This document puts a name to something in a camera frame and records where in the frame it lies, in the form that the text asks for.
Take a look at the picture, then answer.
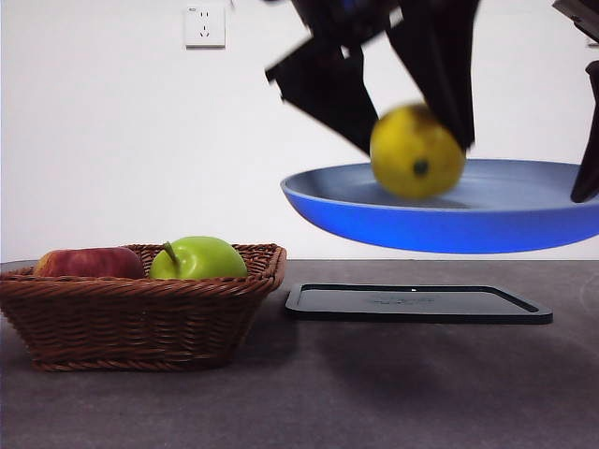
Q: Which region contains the black flat tray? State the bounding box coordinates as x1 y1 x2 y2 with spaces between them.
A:
285 282 554 325

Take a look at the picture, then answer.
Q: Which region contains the brown woven wicker basket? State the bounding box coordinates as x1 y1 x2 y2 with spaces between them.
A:
0 242 288 374

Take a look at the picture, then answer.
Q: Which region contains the yellow lemon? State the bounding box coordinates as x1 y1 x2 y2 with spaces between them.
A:
369 103 468 200

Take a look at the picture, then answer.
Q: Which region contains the green apple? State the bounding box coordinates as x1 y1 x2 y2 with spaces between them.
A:
149 235 249 282

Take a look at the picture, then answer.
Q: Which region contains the blue round plate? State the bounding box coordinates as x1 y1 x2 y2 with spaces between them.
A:
279 158 599 254

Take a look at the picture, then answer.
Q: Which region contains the red apple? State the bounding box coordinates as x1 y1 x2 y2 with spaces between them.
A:
33 247 145 281

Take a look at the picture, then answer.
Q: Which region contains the white wall socket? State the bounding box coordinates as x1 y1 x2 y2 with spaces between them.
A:
183 4 227 51

